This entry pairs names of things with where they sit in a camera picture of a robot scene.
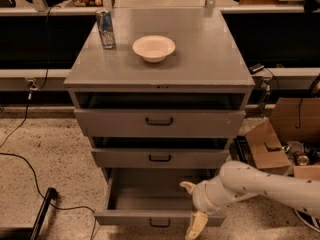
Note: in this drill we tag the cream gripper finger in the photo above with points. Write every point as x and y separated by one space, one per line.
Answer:
188 186
198 221

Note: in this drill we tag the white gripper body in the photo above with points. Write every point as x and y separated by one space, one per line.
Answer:
200 197

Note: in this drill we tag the grey bottom drawer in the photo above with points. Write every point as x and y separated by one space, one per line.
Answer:
154 197

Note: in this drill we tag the grey drawer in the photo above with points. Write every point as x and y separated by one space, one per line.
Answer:
154 197
159 123
159 158

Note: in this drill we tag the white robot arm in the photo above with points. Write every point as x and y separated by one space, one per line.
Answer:
238 181

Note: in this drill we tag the grey middle drawer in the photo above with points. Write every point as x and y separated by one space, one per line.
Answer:
159 158

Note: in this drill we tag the grey metal drawer cabinet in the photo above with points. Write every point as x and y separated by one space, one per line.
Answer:
205 72

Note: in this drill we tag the grey top drawer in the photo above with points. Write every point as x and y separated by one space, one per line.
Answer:
159 123

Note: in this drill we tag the open cardboard box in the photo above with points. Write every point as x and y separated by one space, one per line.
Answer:
292 119

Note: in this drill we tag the red can in box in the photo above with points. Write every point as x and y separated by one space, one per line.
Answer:
301 158

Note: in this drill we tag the black white shoe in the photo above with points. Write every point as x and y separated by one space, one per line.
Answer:
309 221

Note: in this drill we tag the small black device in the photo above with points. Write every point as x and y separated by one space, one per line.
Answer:
255 68

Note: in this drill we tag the white bowl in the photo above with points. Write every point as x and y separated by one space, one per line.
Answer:
153 48

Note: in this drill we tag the blue silver drink can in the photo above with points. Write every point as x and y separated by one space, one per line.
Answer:
105 29

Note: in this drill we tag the black metal floor stand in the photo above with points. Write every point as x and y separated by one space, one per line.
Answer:
30 233

